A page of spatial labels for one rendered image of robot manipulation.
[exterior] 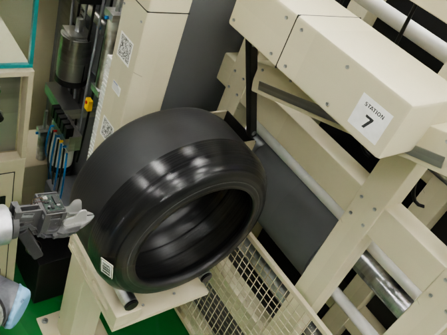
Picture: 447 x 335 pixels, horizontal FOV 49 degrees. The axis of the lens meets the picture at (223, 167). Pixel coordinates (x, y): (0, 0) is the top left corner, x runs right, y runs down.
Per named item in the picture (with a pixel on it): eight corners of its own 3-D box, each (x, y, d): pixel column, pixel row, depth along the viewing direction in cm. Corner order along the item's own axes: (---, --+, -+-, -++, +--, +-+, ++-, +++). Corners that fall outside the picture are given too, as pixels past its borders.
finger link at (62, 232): (82, 230, 118) (47, 236, 113) (81, 234, 119) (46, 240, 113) (75, 216, 121) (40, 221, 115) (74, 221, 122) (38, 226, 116)
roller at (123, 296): (86, 228, 167) (76, 226, 163) (94, 219, 166) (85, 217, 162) (132, 312, 149) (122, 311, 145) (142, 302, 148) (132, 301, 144)
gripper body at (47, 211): (71, 213, 113) (17, 220, 105) (62, 238, 117) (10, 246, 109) (58, 190, 117) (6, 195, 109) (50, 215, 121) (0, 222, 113)
